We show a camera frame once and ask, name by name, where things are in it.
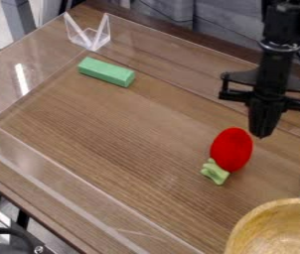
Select wooden bowl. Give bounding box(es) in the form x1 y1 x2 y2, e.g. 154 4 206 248
224 198 300 254

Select black device with screw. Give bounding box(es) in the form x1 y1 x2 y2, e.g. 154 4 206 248
0 227 56 254

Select clear acrylic tray walls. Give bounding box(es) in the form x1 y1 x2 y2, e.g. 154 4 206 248
0 8 300 254

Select green rectangular block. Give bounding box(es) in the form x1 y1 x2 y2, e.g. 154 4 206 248
76 57 135 87

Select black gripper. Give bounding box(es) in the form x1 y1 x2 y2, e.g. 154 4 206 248
219 40 300 138

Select red plush fruit green stem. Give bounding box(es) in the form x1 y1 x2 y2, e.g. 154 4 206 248
200 127 253 186

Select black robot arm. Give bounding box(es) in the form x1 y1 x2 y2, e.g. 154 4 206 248
219 0 300 138

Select black cable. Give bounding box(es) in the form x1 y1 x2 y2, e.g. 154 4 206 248
0 226 37 254

